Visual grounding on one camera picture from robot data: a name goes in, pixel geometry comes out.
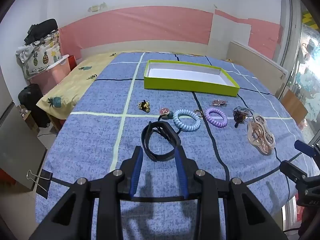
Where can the blue checked blanket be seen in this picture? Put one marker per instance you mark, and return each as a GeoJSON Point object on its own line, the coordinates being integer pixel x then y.
{"type": "Point", "coordinates": [100, 130]}

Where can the gold bee hair clip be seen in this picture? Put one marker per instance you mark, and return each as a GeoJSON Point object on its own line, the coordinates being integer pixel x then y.
{"type": "Point", "coordinates": [144, 106]}

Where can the pink rhinestone hair clip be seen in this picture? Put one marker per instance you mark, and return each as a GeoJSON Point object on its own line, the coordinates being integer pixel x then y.
{"type": "Point", "coordinates": [220, 103]}

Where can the green cardboard box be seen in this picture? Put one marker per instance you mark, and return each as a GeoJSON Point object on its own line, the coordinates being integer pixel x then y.
{"type": "Point", "coordinates": [190, 80]}

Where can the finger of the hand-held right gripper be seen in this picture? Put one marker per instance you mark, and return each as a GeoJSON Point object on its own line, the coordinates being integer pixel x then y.
{"type": "Point", "coordinates": [292, 171]}
{"type": "Point", "coordinates": [306, 148]}

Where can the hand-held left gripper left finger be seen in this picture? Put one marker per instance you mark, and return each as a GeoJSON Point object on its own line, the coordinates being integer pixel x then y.
{"type": "Point", "coordinates": [136, 170]}

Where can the black bag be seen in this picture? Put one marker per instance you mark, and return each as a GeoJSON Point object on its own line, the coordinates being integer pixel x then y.
{"type": "Point", "coordinates": [41, 31]}

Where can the grey refrigerator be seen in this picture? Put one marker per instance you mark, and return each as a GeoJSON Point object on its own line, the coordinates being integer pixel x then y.
{"type": "Point", "coordinates": [17, 150]}

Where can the pineapple print fabric bag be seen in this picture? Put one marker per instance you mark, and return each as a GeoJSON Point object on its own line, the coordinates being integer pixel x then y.
{"type": "Point", "coordinates": [41, 57]}

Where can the black binder clip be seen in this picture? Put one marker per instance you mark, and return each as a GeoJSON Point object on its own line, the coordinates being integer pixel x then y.
{"type": "Point", "coordinates": [43, 182]}

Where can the pink translucent hair claw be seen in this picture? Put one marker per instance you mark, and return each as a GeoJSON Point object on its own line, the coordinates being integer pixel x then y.
{"type": "Point", "coordinates": [260, 136]}

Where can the black wristband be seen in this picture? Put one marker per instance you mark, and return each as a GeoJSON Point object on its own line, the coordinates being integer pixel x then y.
{"type": "Point", "coordinates": [150, 152]}

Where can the pink storage box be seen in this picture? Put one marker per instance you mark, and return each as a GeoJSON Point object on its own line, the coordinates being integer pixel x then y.
{"type": "Point", "coordinates": [52, 76]}

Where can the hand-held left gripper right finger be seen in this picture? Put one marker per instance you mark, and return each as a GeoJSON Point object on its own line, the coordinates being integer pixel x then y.
{"type": "Point", "coordinates": [181, 172]}

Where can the glass sliding door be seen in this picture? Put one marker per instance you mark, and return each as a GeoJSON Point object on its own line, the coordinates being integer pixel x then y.
{"type": "Point", "coordinates": [307, 55]}

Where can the yellow pineapple bed sheet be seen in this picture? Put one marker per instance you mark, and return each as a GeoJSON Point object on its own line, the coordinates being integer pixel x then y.
{"type": "Point", "coordinates": [75, 87]}

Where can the brown wooden board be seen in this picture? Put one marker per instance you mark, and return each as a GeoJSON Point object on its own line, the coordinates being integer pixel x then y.
{"type": "Point", "coordinates": [295, 107]}

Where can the beige bed board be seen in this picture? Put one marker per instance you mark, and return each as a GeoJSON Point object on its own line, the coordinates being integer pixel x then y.
{"type": "Point", "coordinates": [255, 65]}

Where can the red box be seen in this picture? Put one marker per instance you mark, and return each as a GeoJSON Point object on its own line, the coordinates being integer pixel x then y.
{"type": "Point", "coordinates": [72, 62]}

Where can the cardboard box with bottles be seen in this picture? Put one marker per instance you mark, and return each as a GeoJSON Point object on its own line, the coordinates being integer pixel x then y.
{"type": "Point", "coordinates": [27, 120]}

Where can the black suitcase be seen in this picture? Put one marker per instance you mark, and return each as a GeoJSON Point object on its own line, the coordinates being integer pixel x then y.
{"type": "Point", "coordinates": [32, 100]}

